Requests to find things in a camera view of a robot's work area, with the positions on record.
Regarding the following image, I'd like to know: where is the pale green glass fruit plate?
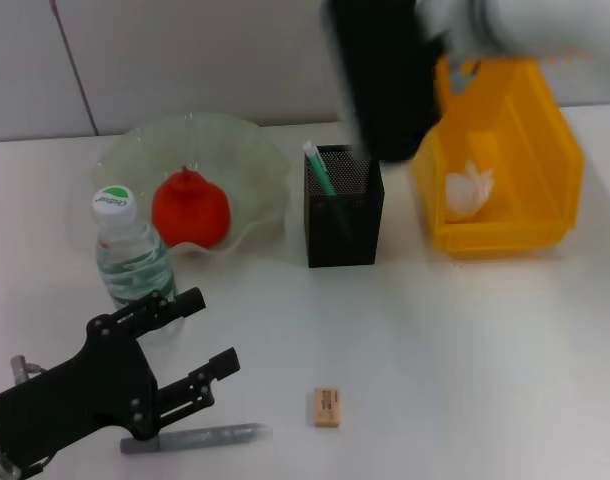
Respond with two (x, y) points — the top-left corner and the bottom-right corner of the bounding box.
(91, 113), (292, 258)

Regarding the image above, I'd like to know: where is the beige eraser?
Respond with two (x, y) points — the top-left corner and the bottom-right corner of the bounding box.
(312, 386), (344, 430)

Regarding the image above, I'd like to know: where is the mint green pen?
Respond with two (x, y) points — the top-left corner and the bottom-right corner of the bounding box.
(301, 140), (357, 242)

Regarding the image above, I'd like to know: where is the red-orange toy orange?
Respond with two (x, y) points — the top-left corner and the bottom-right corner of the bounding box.
(150, 164), (233, 249)

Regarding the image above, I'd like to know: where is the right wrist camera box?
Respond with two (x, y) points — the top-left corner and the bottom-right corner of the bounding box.
(323, 0), (447, 165)

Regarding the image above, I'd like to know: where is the black mesh pen holder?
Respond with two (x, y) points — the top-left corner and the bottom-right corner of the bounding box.
(303, 143), (386, 269)

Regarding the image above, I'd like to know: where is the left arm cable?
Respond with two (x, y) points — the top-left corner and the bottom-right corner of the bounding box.
(12, 449), (52, 477)

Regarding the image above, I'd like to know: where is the white paper ball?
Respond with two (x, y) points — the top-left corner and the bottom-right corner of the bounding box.
(444, 159), (497, 224)

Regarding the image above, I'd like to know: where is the grey glitter pen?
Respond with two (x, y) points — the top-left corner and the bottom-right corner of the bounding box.
(119, 421), (274, 455)

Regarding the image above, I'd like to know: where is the clear green-label water bottle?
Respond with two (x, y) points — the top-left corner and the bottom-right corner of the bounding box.
(90, 184), (186, 346)

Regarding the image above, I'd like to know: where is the yellow plastic bin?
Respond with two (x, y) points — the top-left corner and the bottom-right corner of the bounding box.
(411, 53), (586, 259)

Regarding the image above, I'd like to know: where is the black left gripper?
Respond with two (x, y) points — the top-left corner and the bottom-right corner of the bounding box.
(0, 286), (242, 467)

